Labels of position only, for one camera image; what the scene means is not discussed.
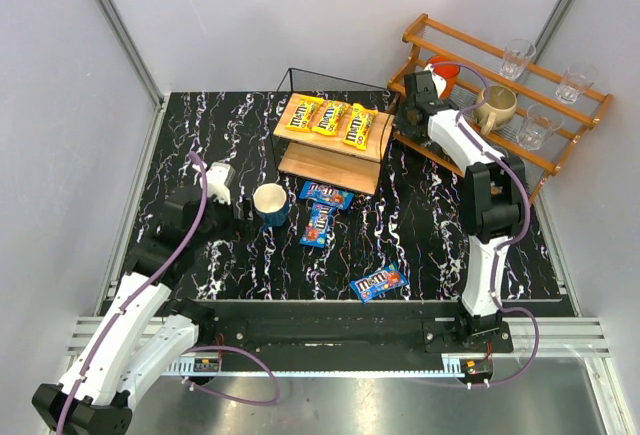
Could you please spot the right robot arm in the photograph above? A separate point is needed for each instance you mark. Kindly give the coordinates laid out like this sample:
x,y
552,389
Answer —
x,y
494,207

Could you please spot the beige mug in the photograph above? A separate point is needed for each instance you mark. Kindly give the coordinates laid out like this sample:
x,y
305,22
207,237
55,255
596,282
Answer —
x,y
497,111

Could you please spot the blue m&m bag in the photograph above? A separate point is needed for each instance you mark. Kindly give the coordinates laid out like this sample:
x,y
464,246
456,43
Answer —
x,y
317,228
326,194
378,283

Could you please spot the clear glass top right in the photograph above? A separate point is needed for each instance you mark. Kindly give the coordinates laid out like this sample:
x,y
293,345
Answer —
x,y
577,79

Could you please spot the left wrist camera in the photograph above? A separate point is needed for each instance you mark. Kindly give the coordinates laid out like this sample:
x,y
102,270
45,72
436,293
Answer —
x,y
218,182

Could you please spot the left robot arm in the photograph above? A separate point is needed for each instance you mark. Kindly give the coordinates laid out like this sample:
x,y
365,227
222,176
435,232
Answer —
x,y
101,390

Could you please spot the clear glass middle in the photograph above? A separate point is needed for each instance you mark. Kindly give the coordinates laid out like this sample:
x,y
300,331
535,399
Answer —
x,y
539,124

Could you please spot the yellow M&M bag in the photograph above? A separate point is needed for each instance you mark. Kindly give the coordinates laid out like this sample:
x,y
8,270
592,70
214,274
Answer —
x,y
304,111
358,127
332,115

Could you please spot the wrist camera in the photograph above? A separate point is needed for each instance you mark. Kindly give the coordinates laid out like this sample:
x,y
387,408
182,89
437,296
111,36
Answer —
x,y
439,82
218,182

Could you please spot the aluminium rail frame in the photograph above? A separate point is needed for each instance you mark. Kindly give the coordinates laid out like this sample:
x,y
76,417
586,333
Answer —
x,y
614,407

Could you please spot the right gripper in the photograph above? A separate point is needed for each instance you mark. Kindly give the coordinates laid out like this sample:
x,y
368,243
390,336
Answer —
x,y
417,88

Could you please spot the clear glass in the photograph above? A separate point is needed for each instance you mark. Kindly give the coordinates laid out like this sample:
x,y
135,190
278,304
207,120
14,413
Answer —
x,y
539,124
577,79
517,55

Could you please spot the clear glass top left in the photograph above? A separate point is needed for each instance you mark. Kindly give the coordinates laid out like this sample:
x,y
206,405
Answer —
x,y
517,55

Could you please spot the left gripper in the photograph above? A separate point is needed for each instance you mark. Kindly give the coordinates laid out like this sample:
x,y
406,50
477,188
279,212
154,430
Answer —
x,y
239,210

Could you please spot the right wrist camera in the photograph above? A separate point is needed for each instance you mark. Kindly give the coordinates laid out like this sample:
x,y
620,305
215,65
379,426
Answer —
x,y
439,82

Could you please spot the wooden cup rack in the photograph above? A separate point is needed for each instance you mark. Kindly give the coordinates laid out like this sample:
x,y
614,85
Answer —
x,y
540,165

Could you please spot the blue M&M bag front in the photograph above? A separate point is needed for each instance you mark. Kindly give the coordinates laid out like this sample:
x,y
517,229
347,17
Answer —
x,y
378,283

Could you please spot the orange mug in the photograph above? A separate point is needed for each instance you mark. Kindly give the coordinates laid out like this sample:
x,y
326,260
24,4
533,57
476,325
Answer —
x,y
444,67

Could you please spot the two-tier wood wire shelf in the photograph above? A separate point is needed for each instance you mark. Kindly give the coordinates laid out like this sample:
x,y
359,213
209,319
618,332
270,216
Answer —
x,y
327,159

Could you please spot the blue ceramic mug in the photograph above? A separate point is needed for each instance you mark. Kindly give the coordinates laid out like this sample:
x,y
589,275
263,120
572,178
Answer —
x,y
271,203

